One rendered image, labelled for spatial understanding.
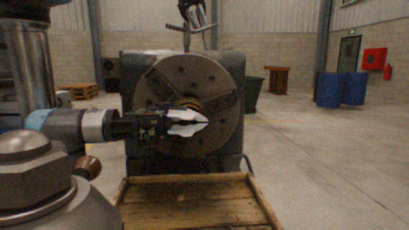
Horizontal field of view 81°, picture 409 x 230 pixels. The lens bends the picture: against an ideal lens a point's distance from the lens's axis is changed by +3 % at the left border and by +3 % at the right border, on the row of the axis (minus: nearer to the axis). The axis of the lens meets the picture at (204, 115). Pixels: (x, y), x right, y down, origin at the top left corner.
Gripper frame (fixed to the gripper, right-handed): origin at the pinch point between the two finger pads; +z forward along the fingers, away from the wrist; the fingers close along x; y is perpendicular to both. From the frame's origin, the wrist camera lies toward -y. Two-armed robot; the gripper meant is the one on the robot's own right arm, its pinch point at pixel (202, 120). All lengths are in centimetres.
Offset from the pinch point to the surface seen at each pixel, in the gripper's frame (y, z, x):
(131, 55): -32.2, -22.0, 15.5
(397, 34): -671, 636, 90
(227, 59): -31.5, 11.0, 14.0
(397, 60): -654, 637, 12
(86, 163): 35.8, -10.8, 6.1
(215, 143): -15.2, 5.1, -11.1
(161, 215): 6.5, -9.5, -19.5
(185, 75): -15.2, -3.7, 9.7
